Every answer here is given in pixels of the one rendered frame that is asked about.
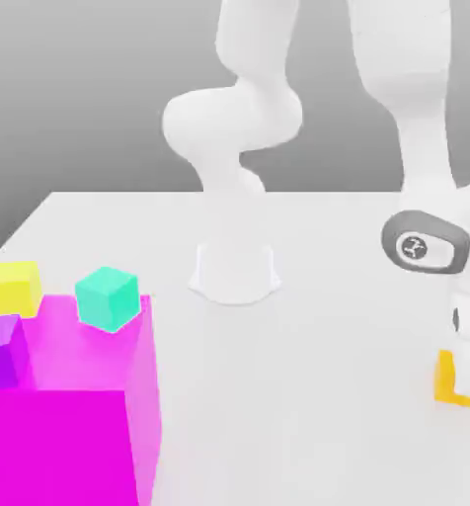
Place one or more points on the small orange cube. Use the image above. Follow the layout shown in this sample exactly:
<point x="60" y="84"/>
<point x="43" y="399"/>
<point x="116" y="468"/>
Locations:
<point x="443" y="375"/>

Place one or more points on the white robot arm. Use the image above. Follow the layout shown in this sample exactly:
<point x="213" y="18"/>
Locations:
<point x="235" y="118"/>

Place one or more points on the small teal cube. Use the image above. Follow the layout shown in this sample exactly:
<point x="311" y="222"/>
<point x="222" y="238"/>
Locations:
<point x="106" y="300"/>

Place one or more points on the small yellow cube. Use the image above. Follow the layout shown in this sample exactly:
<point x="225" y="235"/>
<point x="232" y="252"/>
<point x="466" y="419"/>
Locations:
<point x="12" y="290"/>

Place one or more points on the small purple cube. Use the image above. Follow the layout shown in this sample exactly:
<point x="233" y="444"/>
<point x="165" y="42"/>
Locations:
<point x="0" y="355"/>

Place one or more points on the large magenta box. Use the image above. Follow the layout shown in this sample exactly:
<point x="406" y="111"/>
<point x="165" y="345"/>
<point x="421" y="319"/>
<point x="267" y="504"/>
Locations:
<point x="61" y="442"/>

